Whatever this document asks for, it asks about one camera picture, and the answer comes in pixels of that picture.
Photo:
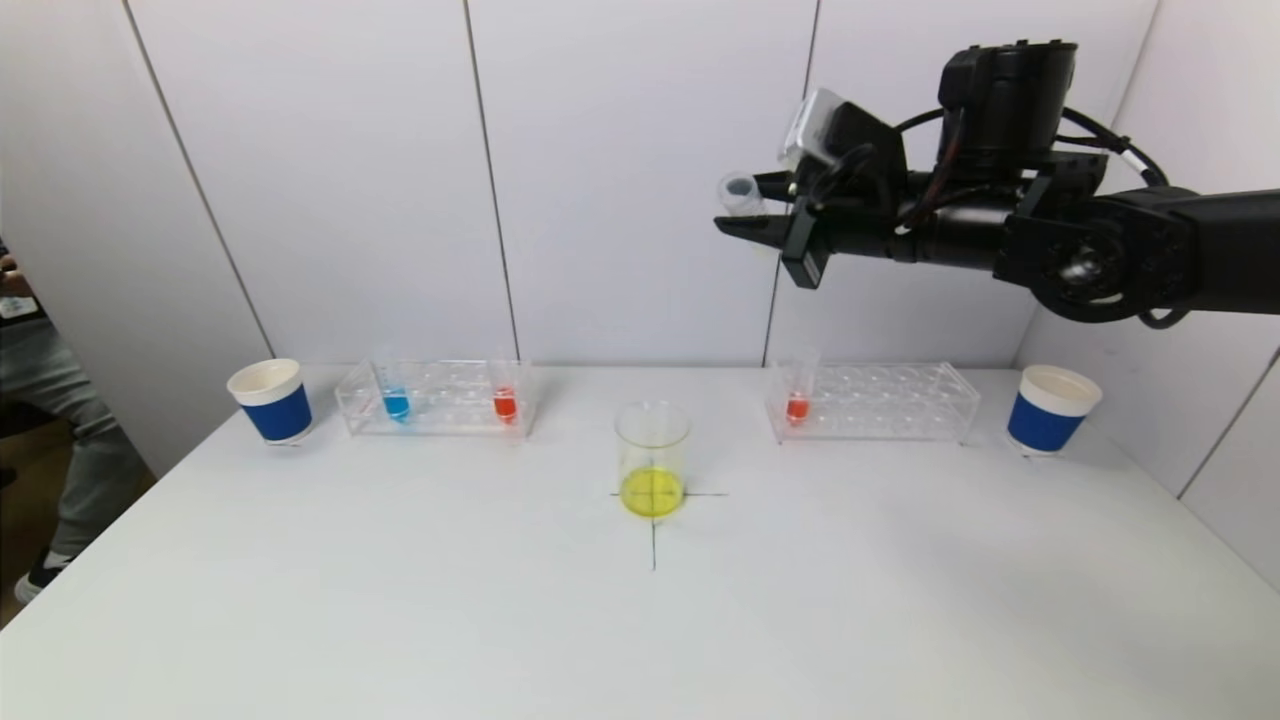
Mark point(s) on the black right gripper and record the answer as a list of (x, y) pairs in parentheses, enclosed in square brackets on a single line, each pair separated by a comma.
[(806, 243)]

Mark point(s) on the test tube with yellow pigment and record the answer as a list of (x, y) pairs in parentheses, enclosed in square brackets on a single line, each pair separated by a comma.
[(738, 195)]

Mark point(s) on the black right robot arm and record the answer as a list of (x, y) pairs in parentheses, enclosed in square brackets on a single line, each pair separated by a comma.
[(1230, 250)]

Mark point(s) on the test tube with red liquid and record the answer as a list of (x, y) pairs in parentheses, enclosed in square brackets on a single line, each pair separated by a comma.
[(505, 405), (796, 408)]

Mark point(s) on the clear acrylic test tube rack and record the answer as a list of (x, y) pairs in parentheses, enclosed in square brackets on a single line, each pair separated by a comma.
[(880, 415), (450, 415)]

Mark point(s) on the clear glass beaker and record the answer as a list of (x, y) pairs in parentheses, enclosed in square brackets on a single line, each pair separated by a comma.
[(652, 490)]

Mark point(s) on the test tube with blue liquid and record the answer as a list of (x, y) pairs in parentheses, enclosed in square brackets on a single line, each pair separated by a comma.
[(397, 405)]

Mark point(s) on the blue white paper cup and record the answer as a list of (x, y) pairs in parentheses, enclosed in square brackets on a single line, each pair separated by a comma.
[(1045, 425), (278, 415)]

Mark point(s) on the person in grey trousers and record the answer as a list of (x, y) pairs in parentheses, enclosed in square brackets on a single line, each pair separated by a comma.
[(60, 400)]

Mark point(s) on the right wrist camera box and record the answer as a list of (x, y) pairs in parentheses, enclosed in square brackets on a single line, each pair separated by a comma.
[(810, 130)]

